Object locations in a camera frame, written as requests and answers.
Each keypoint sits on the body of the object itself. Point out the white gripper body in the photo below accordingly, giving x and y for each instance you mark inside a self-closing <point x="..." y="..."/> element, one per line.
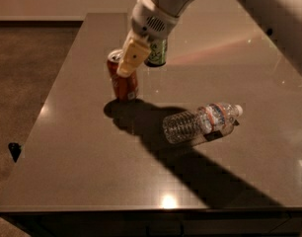
<point x="148" y="24"/>

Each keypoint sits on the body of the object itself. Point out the green soda can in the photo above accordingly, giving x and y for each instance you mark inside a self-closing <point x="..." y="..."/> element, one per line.
<point x="157" y="56"/>

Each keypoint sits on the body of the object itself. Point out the red coke can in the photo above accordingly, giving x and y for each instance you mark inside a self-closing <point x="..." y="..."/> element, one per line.
<point x="125" y="89"/>

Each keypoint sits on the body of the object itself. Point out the small black floor object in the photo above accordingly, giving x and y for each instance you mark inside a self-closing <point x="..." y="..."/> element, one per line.
<point x="15" y="150"/>

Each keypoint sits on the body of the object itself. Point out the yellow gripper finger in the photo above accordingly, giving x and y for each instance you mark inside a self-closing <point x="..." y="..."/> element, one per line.
<point x="135" y="50"/>

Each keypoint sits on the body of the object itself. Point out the clear plastic water bottle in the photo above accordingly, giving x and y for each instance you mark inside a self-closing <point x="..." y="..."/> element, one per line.
<point x="207" y="123"/>

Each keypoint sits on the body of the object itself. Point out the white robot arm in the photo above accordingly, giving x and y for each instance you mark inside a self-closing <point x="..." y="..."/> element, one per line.
<point x="174" y="8"/>

